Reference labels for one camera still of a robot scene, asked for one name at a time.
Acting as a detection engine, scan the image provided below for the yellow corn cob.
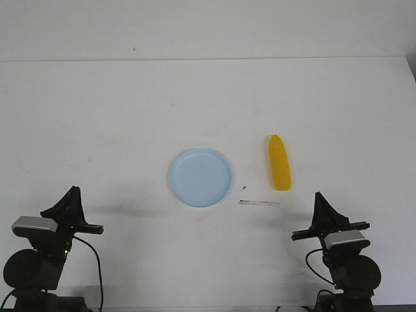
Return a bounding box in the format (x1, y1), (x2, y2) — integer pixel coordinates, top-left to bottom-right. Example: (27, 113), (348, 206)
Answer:
(268, 135), (291, 191)

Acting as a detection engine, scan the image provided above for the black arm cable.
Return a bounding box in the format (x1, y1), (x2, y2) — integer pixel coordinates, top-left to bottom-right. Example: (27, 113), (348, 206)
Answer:
(305, 249), (335, 290)
(0, 236), (104, 309)

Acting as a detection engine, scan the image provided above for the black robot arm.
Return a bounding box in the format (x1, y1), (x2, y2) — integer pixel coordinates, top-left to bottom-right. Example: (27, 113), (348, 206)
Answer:
(3, 186), (103, 311)
(291, 192), (382, 311)

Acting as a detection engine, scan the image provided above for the clear tape strip horizontal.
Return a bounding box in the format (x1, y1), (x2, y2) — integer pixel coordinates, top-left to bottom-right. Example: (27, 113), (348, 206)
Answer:
(239, 200), (280, 207)

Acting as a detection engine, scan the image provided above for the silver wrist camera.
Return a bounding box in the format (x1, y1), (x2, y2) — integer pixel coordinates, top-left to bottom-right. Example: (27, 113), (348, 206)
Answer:
(11, 216), (58, 232)
(324, 229), (370, 250)

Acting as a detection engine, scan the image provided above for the light blue round plate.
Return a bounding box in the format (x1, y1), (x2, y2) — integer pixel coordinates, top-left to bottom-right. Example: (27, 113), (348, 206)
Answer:
(167, 148), (233, 208)

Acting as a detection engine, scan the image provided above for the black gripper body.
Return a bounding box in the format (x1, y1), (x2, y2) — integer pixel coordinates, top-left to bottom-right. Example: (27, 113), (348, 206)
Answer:
(29, 224), (103, 260)
(291, 222), (370, 260)

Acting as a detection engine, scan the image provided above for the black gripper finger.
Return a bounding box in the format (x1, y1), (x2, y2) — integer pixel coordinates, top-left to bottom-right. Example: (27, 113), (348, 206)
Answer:
(309, 192), (350, 231)
(40, 186), (88, 227)

